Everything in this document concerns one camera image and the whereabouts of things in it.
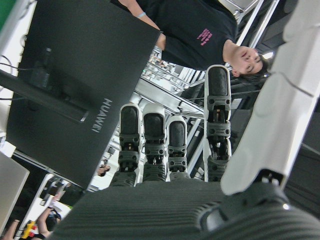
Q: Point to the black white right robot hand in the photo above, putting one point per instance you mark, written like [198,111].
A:
[162,212]

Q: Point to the yellow control box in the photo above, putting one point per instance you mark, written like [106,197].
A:
[28,229]

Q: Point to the background person with mask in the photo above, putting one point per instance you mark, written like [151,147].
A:
[51,220]

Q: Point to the grey flat panel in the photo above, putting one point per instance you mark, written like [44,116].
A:
[11,185]

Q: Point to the black Huawei monitor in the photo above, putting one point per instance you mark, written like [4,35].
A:
[82,45]

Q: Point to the person in black shirt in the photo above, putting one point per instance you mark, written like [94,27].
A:
[190,27]

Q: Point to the light blue wristband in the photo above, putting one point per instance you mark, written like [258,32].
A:
[141,15]

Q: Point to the green conveyor belt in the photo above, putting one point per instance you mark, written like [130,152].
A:
[6,10]

